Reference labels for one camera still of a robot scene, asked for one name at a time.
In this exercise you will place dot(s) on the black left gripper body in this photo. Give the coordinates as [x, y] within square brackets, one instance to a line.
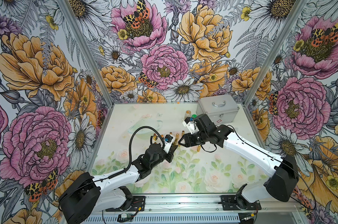
[167, 157]

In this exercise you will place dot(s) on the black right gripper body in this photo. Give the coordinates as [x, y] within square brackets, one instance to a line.
[197, 138]

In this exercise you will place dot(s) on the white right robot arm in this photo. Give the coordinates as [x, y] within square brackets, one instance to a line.
[282, 172]

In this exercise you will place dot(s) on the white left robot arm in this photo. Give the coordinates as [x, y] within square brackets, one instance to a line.
[97, 193]

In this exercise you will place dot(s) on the silver metal case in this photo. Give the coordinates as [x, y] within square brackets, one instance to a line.
[221, 109]

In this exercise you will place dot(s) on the amber glass jar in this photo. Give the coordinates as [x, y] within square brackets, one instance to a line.
[187, 114]

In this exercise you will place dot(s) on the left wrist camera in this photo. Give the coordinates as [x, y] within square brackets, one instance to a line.
[168, 142]

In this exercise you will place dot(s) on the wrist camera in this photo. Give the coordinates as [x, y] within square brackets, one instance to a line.
[199, 123]
[168, 142]

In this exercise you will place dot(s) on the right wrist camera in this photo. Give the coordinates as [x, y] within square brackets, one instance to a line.
[199, 123]

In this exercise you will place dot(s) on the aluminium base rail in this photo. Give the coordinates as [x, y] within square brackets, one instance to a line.
[187, 209]

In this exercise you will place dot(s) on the aluminium corner post right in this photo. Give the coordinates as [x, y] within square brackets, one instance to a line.
[282, 35]

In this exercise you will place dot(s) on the aluminium corner post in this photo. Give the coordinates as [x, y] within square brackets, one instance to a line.
[80, 38]
[282, 35]

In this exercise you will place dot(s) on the aluminium corner post left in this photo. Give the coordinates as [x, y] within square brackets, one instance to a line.
[80, 38]

